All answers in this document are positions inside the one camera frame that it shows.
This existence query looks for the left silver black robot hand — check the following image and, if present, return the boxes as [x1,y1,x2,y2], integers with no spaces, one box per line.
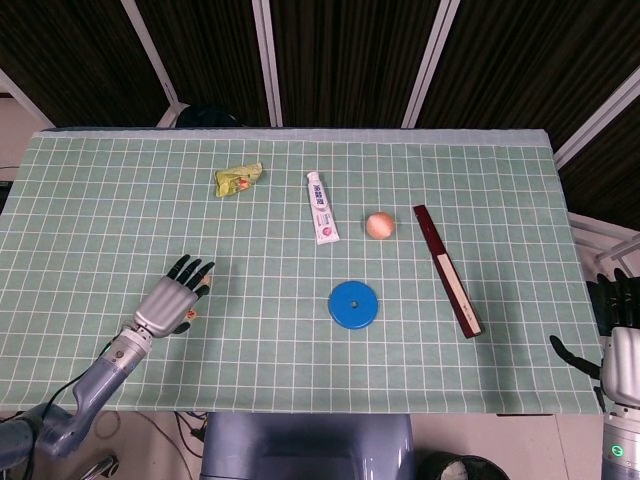
[133,254,216,337]

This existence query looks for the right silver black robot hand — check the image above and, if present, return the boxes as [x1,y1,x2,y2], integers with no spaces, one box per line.
[549,268,640,405]

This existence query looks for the green crumpled snack packet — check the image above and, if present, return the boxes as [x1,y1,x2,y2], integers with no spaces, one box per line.
[214,162,265,200]

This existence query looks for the green checkered tablecloth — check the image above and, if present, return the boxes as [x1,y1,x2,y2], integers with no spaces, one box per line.
[0,128,604,416]

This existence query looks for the blue disc with hole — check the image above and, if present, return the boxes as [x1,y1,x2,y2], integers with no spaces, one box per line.
[327,280,381,331]

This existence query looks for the white toothpaste tube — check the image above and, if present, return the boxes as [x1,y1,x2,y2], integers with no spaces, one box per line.
[305,171,340,246]

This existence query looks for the black object behind table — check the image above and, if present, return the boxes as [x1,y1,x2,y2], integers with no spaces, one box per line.
[175,103,246,129]

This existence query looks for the blue-grey robot torso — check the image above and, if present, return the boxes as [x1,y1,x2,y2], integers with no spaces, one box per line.
[199,412,416,480]

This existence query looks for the black round bin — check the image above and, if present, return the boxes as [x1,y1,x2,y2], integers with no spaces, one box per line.
[417,452,511,480]

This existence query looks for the peach coloured ball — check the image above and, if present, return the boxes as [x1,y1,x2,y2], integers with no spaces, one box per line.
[365,211,397,242]

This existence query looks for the dark red folded fan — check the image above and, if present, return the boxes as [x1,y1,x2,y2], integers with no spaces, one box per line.
[412,204,484,340]

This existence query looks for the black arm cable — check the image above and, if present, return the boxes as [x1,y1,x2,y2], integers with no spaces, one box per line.
[0,339,116,426]

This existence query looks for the thin floor cables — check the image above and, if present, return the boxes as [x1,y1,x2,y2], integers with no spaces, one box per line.
[172,410,209,457]

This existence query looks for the white metal frame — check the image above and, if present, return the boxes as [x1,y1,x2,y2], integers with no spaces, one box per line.
[567,210,640,274]

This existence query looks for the chrome metal bracket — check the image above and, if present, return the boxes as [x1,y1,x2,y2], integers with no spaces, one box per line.
[79,452,121,480]

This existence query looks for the white partition frame post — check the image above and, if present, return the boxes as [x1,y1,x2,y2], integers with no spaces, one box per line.
[0,67,56,131]
[552,64,640,171]
[119,0,189,129]
[252,0,284,127]
[401,0,461,129]

